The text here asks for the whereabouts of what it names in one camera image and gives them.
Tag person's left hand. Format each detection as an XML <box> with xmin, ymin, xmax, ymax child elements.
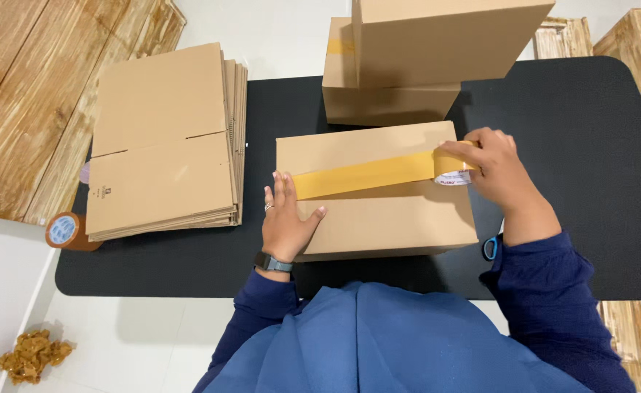
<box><xmin>262</xmin><ymin>170</ymin><xmax>328</xmax><ymax>265</ymax></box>

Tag person's right hand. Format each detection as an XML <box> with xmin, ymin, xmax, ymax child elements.
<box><xmin>438</xmin><ymin>127</ymin><xmax>537</xmax><ymax>217</ymax></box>

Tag yellow packing tape roll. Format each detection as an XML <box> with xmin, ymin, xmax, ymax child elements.
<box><xmin>432</xmin><ymin>140</ymin><xmax>481</xmax><ymax>187</ymax></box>

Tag grey smartwatch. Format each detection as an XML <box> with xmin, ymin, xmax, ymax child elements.
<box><xmin>253</xmin><ymin>250</ymin><xmax>294</xmax><ymax>274</ymax></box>

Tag yellow tape strip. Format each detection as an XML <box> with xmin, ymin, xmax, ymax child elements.
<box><xmin>290</xmin><ymin>150</ymin><xmax>437</xmax><ymax>201</ymax></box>

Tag taped brown cardboard box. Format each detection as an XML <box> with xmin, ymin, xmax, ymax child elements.
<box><xmin>321</xmin><ymin>16</ymin><xmax>462</xmax><ymax>128</ymax></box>

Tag large brown cardboard box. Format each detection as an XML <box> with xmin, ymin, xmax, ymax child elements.
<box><xmin>351</xmin><ymin>0</ymin><xmax>556</xmax><ymax>90</ymax></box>

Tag stack of flat cardboard boxes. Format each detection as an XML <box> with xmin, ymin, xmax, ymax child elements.
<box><xmin>85</xmin><ymin>42</ymin><xmax>248</xmax><ymax>243</ymax></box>

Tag person's blue clothing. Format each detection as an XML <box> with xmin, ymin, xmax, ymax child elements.
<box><xmin>192</xmin><ymin>281</ymin><xmax>595</xmax><ymax>393</ymax></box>

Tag brown packing tape roll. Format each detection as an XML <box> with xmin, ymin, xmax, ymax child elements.
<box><xmin>45</xmin><ymin>211</ymin><xmax>103</xmax><ymax>253</ymax></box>

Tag large wooden plank panel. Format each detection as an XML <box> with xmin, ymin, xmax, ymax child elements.
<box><xmin>0</xmin><ymin>0</ymin><xmax>187</xmax><ymax>226</ymax></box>

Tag crumpled brown tape wad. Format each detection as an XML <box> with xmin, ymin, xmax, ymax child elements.
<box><xmin>0</xmin><ymin>329</ymin><xmax>76</xmax><ymax>386</ymax></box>

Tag blue handled scissors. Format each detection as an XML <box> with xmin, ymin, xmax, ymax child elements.
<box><xmin>481</xmin><ymin>218</ymin><xmax>505</xmax><ymax>262</ymax></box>

